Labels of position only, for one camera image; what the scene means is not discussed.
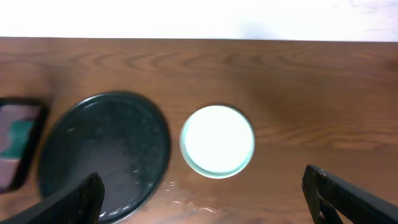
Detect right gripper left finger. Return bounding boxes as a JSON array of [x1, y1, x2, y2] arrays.
[[1, 172, 105, 224]]

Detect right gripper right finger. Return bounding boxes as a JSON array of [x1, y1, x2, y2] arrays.
[[302, 164, 397, 224]]

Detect green yellow sponge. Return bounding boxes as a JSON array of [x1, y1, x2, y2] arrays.
[[1, 120, 34, 159]]

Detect light blue plate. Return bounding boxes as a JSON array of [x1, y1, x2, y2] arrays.
[[179, 105, 256, 179]]

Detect rectangular black tray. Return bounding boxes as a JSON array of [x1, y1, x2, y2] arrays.
[[1, 97, 49, 194]]

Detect round black tray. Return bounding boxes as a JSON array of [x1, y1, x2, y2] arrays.
[[38, 91, 170, 223]]

